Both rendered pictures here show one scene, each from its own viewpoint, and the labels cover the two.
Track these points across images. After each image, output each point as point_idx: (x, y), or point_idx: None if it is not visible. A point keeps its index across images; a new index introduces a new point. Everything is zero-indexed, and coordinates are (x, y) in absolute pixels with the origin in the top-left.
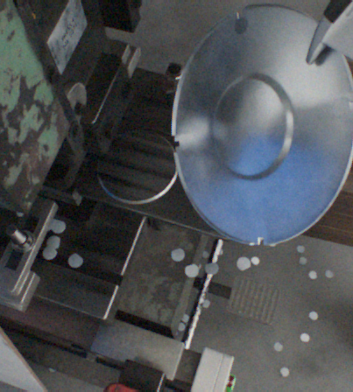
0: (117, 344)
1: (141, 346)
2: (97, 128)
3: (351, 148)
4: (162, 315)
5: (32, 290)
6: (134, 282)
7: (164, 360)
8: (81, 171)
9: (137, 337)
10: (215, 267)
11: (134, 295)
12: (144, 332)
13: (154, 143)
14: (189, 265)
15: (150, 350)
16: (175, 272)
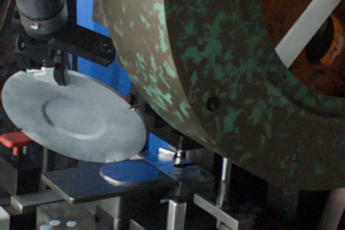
0: (54, 193)
1: (42, 196)
2: (130, 85)
3: (12, 75)
4: (46, 206)
5: (114, 160)
6: (79, 208)
7: (23, 198)
8: (152, 163)
9: (48, 197)
10: (44, 228)
11: (71, 205)
12: (47, 200)
13: (135, 180)
14: (59, 223)
15: (36, 197)
16: (63, 219)
